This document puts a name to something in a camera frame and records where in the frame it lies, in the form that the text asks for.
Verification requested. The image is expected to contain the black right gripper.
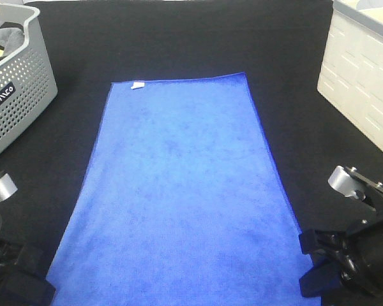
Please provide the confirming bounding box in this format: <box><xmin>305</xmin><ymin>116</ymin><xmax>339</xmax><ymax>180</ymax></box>
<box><xmin>299</xmin><ymin>221</ymin><xmax>383</xmax><ymax>298</ymax></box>

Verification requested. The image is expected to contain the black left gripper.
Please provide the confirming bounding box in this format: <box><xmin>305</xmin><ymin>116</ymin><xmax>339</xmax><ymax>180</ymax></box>
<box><xmin>0</xmin><ymin>239</ymin><xmax>56</xmax><ymax>305</ymax></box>

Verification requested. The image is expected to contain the blue microfiber towel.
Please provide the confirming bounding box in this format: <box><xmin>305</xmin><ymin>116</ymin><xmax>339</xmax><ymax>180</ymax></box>
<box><xmin>47</xmin><ymin>73</ymin><xmax>321</xmax><ymax>305</ymax></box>

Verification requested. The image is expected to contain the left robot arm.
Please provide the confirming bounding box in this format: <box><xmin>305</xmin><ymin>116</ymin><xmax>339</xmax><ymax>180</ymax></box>
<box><xmin>0</xmin><ymin>171</ymin><xmax>56</xmax><ymax>305</ymax></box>

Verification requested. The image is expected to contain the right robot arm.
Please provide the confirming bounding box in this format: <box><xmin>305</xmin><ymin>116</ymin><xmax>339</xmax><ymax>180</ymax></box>
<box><xmin>299</xmin><ymin>166</ymin><xmax>383</xmax><ymax>298</ymax></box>

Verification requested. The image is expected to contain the grey perforated laundry basket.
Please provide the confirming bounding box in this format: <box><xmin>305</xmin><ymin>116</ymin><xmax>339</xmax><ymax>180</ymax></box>
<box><xmin>0</xmin><ymin>3</ymin><xmax>57</xmax><ymax>153</ymax></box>

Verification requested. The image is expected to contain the white plastic storage crate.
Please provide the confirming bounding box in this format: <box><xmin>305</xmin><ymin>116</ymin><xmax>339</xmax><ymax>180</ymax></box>
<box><xmin>317</xmin><ymin>1</ymin><xmax>383</xmax><ymax>151</ymax></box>

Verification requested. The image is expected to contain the black table cover cloth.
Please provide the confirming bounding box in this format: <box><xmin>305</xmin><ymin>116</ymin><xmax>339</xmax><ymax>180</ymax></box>
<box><xmin>0</xmin><ymin>0</ymin><xmax>383</xmax><ymax>306</ymax></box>

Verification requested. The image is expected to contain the grey towel in basket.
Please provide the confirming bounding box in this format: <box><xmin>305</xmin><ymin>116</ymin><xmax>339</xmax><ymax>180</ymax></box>
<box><xmin>0</xmin><ymin>27</ymin><xmax>24</xmax><ymax>57</ymax></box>

